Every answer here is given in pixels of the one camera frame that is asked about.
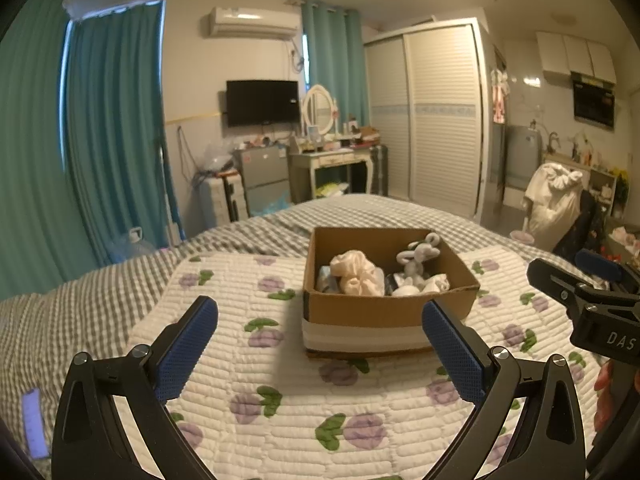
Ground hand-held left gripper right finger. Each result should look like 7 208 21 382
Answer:
422 300 587 480

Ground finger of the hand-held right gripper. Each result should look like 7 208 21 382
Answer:
574 248 627 284
526 257 608 307

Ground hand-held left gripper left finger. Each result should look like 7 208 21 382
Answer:
51 296 219 480

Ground brown cardboard box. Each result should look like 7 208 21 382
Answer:
301 226 481 359

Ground grey knotted sock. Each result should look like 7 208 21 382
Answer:
396 233 442 287

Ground cream fabric scrunchie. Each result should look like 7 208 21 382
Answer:
329 249 387 297

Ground light blue tissue packet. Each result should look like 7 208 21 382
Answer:
315 264 343 293

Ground person's right hand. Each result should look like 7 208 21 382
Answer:
594 359 623 434

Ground pink cloth pile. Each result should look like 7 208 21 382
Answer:
606 226 640 257

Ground dark jacket on chair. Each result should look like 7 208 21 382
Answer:
551 189 607 262

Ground white open shelf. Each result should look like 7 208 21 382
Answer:
586 166 617 217

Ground white clothes pile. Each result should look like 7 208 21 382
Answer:
521 161 586 247

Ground white quilt with purple flowers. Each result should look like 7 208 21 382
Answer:
126 246 607 480

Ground large water jug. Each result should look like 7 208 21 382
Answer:
106 226 157 264

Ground grey washing machine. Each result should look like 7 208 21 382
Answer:
503 124 544 207

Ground white suitcase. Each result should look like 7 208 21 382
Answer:
196 171 250 229

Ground smartphone with lit screen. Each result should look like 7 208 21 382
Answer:
22 386 49 459

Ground hanging red white decoration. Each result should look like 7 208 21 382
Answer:
490 70 509 124

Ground small silver fridge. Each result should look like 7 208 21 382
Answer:
234 144 291 217

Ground clear plastic bag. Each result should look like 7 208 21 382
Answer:
201 139 237 172

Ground white sliding door wardrobe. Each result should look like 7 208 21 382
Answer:
363 16 494 222

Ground dark suitcase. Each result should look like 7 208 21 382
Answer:
368 144 390 197

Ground white dressing table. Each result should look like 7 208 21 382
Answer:
288 146 374 202

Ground teal curtain beside window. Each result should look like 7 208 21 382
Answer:
64 0 177 267

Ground wide teal curtain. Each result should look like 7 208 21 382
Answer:
0 0 97 302

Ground white oval mirror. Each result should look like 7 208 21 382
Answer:
301 84 337 136

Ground narrow teal curtain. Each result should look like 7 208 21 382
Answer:
300 0 372 127

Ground white air conditioner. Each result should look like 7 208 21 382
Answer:
208 6 300 40

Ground white wall cabinets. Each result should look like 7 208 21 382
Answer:
535 31 617 84

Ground black wall television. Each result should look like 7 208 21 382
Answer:
225 79 300 128

